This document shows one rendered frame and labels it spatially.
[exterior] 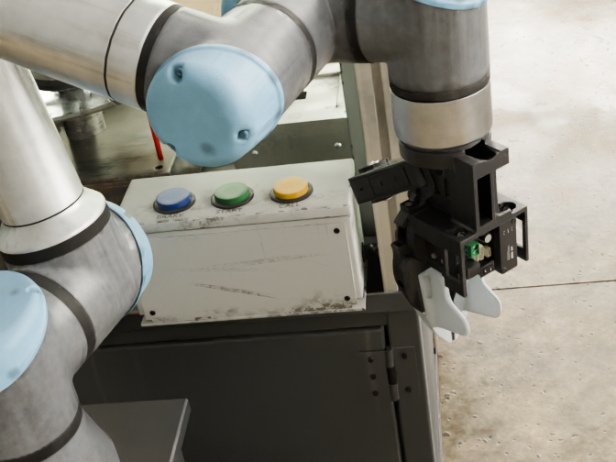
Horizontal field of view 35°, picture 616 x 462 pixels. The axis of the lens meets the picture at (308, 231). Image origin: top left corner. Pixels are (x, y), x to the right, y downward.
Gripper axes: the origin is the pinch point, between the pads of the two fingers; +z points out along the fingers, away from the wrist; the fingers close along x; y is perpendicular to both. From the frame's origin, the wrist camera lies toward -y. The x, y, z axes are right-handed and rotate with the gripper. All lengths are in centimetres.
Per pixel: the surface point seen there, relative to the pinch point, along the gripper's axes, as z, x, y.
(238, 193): 0.2, -0.4, -35.1
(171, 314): 14.8, -10.5, -39.7
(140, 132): 6, 4, -72
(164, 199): 0.3, -7.1, -41.0
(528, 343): 91, 80, -72
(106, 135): 6, 0, -75
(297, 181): 0.2, 5.8, -32.0
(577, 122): 91, 167, -136
